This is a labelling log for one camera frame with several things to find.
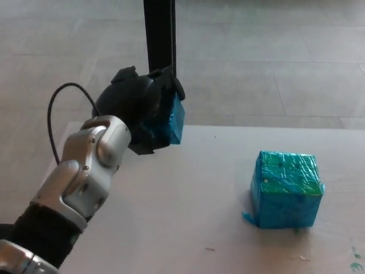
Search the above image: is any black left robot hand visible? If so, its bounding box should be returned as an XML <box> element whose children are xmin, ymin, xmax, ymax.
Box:
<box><xmin>91</xmin><ymin>65</ymin><xmax>186</xmax><ymax>156</ymax></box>

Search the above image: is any small blue cube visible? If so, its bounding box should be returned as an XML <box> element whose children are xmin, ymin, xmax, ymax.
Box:
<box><xmin>141</xmin><ymin>93</ymin><xmax>185</xmax><ymax>146</ymax></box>

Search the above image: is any big blue wrapped cube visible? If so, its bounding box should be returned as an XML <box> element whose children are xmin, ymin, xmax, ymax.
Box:
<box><xmin>241</xmin><ymin>150</ymin><xmax>326</xmax><ymax>229</ymax></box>

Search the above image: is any black window frame post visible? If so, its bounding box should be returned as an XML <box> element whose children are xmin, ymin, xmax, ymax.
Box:
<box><xmin>142</xmin><ymin>0</ymin><xmax>178</xmax><ymax>78</ymax></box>

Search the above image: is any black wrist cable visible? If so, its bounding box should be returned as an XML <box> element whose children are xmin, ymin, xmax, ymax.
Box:
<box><xmin>47</xmin><ymin>82</ymin><xmax>96</xmax><ymax>166</ymax></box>

